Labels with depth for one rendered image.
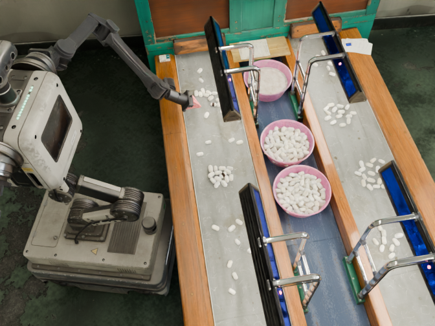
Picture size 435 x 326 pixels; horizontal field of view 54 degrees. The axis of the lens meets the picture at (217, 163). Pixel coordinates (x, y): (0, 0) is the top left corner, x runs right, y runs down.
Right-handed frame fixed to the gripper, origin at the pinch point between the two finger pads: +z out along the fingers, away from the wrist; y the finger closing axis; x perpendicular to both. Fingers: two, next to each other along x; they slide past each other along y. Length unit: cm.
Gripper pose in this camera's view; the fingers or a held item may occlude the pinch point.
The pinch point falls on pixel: (199, 106)
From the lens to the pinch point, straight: 221.9
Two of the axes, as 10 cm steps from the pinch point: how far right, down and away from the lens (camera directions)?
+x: -6.1, 5.0, 6.1
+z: 7.8, 2.4, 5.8
